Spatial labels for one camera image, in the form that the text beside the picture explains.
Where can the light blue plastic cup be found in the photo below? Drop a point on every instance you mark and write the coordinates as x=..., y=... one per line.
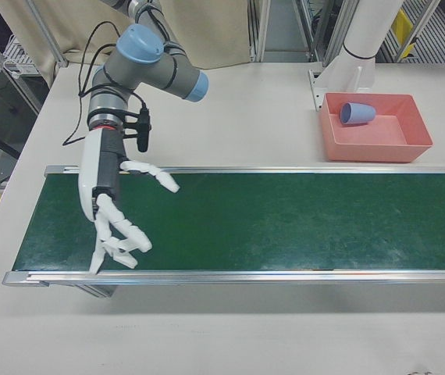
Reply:
x=359, y=114

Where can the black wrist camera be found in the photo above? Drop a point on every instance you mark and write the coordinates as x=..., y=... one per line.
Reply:
x=143, y=131

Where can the white grey robot hand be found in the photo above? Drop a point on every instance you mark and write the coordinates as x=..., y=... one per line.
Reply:
x=90, y=176

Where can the beige curtain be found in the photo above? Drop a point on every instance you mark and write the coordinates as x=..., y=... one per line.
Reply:
x=168, y=27

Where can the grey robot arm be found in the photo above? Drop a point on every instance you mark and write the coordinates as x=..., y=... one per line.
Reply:
x=140, y=66

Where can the white column stand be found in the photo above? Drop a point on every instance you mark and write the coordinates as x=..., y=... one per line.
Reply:
x=367, y=35

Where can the pink plastic box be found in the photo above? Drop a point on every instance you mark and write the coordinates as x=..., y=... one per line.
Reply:
x=363, y=150

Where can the green conveyor belt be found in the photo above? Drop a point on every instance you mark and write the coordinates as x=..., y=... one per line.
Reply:
x=265, y=218

